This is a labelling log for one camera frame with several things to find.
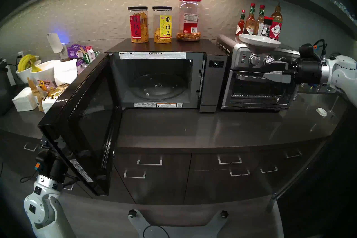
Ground silver toaster oven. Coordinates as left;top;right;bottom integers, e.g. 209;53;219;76
216;34;310;111

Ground small red hot sauce bottle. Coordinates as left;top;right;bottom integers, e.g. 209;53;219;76
236;10;246;37

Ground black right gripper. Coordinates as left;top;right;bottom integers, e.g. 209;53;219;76
258;58;323;85

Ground black coffee machine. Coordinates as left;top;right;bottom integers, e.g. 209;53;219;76
0;60;14;116

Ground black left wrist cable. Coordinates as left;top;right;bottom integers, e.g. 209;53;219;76
19;169;37;184

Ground pink snack packet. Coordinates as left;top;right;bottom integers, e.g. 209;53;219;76
42;78;56;93

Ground row of clear glasses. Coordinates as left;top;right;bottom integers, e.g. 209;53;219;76
333;0;357;24

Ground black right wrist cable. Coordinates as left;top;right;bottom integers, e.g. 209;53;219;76
314;39;327;59

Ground clear bag of cutlery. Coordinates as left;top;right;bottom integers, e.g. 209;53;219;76
78;63;94;79

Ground dark lower drawer cabinet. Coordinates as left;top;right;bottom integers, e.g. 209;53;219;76
0;131;325;206

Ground yellow banana bunch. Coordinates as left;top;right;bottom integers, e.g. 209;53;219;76
18;54;43;73

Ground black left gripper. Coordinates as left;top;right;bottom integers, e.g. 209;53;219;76
40;136;72;185

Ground red capped spice shaker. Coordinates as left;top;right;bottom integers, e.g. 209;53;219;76
262;16;274;38

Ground black Panasonic microwave body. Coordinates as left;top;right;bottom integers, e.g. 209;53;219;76
105;38;228;114

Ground orange Tabasco sauce bottle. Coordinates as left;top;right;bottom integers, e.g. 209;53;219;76
245;3;256;36

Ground black glass microwave door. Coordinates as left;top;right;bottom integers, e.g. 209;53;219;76
38;53;122;196

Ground large red Tabasco bottle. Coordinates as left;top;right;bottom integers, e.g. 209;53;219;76
269;2;283;41

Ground white ceramic plate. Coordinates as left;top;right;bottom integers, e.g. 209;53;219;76
238;34;281;54

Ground large white bowl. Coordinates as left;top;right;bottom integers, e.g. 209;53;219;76
30;60;61;83

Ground steel kitchen sink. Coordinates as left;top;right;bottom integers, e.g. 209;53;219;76
297;88;352;132

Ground purple coffee bag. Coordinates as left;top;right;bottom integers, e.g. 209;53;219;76
67;44;86;59

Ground white napkin stack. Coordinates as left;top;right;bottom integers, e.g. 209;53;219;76
12;87;38;112

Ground black box orange sticker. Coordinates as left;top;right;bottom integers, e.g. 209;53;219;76
34;156;47;171
299;43;320;61

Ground black built-in appliance front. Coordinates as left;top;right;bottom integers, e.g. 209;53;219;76
272;140;357;238

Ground brown paper bag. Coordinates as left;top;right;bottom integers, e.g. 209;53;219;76
27;77;45;112

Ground white paper napkin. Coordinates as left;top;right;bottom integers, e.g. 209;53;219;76
42;97;57;114
54;58;78;86

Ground green and white sachets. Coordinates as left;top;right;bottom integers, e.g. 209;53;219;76
83;46;101;65

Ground clear jar red lid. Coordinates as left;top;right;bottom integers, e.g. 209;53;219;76
176;0;202;42

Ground snack jar yellow label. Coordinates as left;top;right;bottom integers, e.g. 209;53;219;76
152;6;173;44

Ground grey robot base bracket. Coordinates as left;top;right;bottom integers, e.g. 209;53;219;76
128;210;229;238

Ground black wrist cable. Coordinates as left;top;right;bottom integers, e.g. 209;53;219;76
314;39;327;59
19;169;37;184

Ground snack jar red label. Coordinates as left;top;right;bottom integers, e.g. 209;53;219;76
128;6;149;43

